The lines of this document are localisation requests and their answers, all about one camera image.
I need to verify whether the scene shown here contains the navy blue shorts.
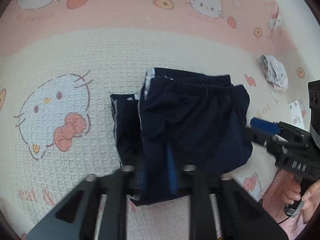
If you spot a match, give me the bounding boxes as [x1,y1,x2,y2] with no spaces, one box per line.
[111,68,253,206]

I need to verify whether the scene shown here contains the person's right hand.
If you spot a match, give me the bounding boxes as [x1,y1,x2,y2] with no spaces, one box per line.
[283,173,320,223]

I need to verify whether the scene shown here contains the small white paper tag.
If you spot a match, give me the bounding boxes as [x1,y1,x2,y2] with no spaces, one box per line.
[289,100,305,129]

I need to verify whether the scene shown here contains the pink fluffy rug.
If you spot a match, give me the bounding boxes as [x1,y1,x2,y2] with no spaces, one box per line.
[263,170,306,239]

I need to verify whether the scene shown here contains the small folded white patterned garment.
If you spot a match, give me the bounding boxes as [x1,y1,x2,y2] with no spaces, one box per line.
[259,54,289,92]

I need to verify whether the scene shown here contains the Hello Kitty pink blanket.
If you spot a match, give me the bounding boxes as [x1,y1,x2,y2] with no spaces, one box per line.
[1,0,319,239]

